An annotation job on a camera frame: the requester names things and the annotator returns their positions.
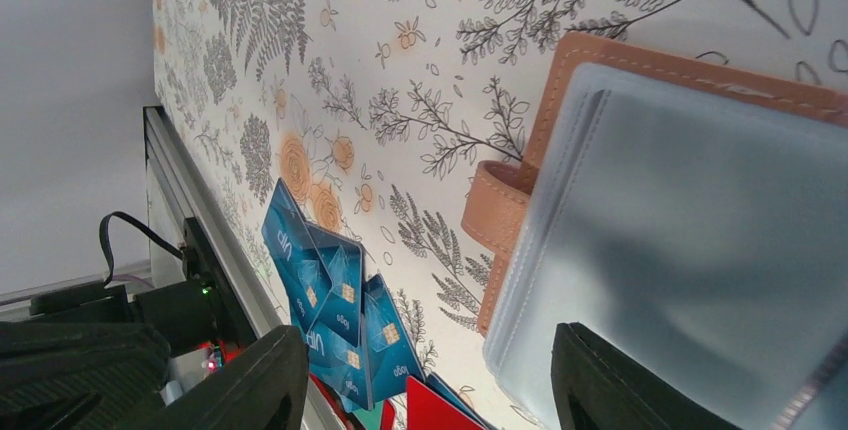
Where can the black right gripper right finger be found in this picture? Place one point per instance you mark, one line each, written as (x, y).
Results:
(597, 386)

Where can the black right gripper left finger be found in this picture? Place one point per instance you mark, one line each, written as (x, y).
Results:
(264, 387)

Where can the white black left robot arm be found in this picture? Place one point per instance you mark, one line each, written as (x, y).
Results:
(90, 355)

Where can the blue card left pile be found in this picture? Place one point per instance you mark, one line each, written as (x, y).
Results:
(357, 342)

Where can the red card centre top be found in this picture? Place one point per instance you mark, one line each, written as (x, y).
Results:
(427, 410)

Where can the floral patterned table mat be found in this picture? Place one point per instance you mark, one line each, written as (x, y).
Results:
(375, 114)

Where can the aluminium rail frame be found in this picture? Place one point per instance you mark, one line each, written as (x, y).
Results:
(214, 254)

